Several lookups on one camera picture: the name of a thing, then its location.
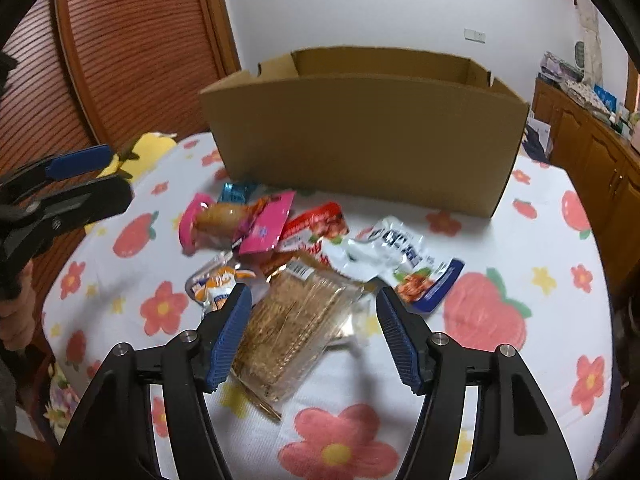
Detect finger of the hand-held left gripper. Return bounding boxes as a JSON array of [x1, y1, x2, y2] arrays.
[[0, 176, 135, 261], [0, 144, 114, 206]]

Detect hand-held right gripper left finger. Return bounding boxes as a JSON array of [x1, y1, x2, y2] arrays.
[[55, 282, 253, 480]]

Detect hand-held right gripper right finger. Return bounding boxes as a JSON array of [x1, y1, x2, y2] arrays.
[[375, 286, 583, 480]]

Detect orange and white snack packet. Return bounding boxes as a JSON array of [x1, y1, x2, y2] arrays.
[[186, 252, 257, 322]]

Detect clear cracker packet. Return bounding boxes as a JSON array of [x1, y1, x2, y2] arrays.
[[230, 255, 367, 404]]

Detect copper foil snack packet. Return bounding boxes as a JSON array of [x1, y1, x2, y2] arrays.
[[232, 375, 284, 422]]

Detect white snack packet blue edge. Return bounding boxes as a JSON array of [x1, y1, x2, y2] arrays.
[[344, 216, 466, 315]]

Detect pink chicken drumstick packet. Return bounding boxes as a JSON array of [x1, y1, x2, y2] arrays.
[[179, 191, 297, 257]]

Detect red snack packet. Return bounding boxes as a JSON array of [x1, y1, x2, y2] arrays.
[[277, 202, 350, 252]]

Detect brown cardboard box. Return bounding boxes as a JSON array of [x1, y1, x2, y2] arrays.
[[199, 47, 531, 219]]

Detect person's left hand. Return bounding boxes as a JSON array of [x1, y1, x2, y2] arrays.
[[0, 260, 37, 352]]

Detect floral bedspread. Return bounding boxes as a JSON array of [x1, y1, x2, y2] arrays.
[[42, 360, 82, 432]]

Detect slatted wooden door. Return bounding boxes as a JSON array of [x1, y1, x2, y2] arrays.
[[0, 0, 243, 286]]

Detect floral strawberry tablecloth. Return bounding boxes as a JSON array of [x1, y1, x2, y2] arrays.
[[42, 132, 617, 480]]

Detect white and blue bag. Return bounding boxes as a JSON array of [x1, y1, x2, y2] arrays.
[[522, 120, 554, 160]]

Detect wooden cabinet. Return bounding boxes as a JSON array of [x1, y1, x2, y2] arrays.
[[530, 77, 640, 288]]

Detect patterned cloth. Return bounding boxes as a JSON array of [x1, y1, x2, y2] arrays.
[[564, 80, 602, 107]]

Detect stack of folded cloths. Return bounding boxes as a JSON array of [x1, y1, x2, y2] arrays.
[[539, 51, 583, 84]]

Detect blue box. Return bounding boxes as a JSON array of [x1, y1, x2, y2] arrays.
[[592, 85, 619, 112]]

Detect beige curtain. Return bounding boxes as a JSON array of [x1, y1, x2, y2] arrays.
[[570, 0, 602, 85]]

